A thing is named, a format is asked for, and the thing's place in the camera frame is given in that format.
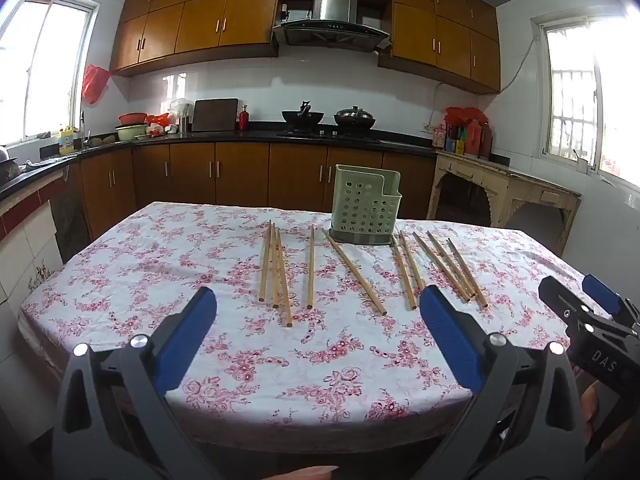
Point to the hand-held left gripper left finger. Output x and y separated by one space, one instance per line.
196 327

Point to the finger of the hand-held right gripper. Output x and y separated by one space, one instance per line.
605 295
562 300

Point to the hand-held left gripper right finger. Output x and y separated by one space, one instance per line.
450 332

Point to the green perforated utensil holder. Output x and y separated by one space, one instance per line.
364 200

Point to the person's right hand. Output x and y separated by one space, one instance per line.
592 407

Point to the person's left hand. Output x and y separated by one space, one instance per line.
305 473

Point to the pink floral tablecloth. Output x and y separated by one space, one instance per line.
225 280

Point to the worn cream side table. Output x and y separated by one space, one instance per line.
505 185

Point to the wooden base cabinets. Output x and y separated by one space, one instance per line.
240 172

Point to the black kitchen countertop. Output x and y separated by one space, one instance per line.
225 136

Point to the steel cup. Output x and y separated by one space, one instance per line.
184 124

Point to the pale green basin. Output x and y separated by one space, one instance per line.
132 132

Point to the red and white plastic bag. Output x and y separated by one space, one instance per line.
159 124

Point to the red plastic bag over bottles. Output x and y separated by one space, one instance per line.
465 114

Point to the dark cutting board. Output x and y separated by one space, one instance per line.
215 115

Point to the red bottle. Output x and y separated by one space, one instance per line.
243 119

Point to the red basin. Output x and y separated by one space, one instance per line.
133 118

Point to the yellow detergent bottle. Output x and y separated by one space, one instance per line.
67 141

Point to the steel faucet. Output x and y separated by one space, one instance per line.
83 127

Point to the black gas stove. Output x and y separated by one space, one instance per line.
325 134

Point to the black wok with lid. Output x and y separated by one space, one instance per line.
355 117

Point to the black wok with utensil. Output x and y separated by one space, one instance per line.
302 116

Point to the dark pot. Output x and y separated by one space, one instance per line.
7 167

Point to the hanging red plastic bag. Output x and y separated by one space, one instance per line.
95 84

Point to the steel range hood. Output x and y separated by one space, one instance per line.
332 6

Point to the barred window with white frame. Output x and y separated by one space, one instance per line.
600 95

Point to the wooden wall cabinets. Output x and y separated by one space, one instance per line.
225 20

